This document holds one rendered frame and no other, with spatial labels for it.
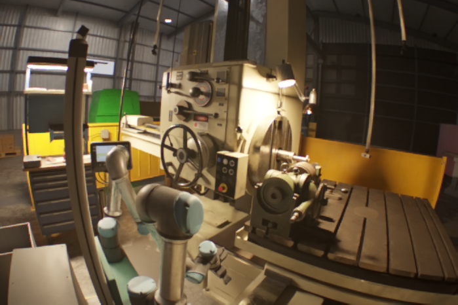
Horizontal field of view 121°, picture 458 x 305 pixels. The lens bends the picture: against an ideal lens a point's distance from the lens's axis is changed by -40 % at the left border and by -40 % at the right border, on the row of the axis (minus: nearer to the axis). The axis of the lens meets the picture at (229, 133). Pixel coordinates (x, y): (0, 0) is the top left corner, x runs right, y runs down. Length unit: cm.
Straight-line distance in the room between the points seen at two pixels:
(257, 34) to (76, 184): 184
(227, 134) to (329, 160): 247
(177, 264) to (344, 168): 312
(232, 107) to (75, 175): 92
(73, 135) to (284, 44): 169
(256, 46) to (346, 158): 224
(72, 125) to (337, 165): 338
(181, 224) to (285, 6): 189
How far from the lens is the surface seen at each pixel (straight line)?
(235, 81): 129
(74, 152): 71
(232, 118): 128
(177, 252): 68
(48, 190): 253
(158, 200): 64
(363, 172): 353
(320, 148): 356
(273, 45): 197
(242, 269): 165
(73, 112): 70
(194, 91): 136
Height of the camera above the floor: 161
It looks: 7 degrees down
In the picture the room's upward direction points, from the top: 4 degrees clockwise
